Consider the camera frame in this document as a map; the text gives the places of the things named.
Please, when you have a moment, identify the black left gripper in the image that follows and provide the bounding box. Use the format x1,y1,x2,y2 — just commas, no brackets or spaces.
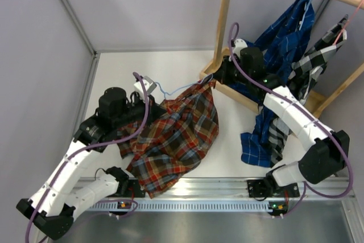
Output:
113,94,167,129

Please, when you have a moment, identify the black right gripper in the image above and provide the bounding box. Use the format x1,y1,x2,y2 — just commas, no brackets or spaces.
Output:
214,55,252,85

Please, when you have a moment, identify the light blue wire hanger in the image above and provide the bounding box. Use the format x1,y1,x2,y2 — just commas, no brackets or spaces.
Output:
154,73,213,100

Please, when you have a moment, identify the red brown plaid shirt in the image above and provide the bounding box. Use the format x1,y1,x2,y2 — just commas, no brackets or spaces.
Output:
118,80,219,198

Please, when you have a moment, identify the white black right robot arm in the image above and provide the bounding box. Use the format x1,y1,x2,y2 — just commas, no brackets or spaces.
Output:
213,46,353,197

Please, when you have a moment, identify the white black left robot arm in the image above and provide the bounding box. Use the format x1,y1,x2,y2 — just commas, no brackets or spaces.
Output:
16,81,166,240

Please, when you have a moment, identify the blue plaid shirt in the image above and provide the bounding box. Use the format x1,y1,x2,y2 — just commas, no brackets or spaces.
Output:
241,0,315,168

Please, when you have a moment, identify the black white checkered shirt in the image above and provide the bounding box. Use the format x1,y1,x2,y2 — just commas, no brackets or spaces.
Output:
268,15,348,167

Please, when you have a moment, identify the blue hanger under blue shirt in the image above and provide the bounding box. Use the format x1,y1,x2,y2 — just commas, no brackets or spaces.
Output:
297,0,313,31

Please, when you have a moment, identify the wooden rack base tray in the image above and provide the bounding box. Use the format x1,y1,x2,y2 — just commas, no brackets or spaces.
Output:
198,46,326,141

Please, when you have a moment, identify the wooden diagonal rack brace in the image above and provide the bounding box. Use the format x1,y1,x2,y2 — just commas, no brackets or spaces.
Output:
312,64,363,118

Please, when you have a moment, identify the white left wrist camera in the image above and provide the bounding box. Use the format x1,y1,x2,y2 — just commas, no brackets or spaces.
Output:
134,76,157,97

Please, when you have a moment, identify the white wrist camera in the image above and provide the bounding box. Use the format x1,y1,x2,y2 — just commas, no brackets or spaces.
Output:
134,76,157,97
230,38,248,56

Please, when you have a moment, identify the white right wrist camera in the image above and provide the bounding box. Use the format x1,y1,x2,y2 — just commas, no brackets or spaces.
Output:
230,38,248,56

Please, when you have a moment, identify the wooden rack upright post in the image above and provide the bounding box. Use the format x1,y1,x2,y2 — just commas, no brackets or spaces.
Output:
211,0,230,70

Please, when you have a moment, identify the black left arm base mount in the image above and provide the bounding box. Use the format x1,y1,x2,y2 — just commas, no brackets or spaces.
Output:
111,178,146,198

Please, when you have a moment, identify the aluminium table edge rail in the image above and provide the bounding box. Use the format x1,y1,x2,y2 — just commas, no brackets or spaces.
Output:
73,176,356,198

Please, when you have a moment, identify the perforated white cable duct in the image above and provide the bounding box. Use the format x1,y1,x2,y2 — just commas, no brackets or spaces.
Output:
88,200,273,212

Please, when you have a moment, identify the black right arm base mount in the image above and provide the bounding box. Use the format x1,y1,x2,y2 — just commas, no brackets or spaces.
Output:
247,178,300,201

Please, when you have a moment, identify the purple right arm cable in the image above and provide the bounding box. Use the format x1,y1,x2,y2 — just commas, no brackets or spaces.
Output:
229,22,353,217

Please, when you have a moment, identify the pink wire hanger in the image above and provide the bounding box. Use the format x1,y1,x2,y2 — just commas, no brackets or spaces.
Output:
333,0,364,45

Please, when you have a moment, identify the aluminium corner frame post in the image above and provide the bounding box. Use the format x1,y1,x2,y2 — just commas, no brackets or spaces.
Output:
59,0,97,57

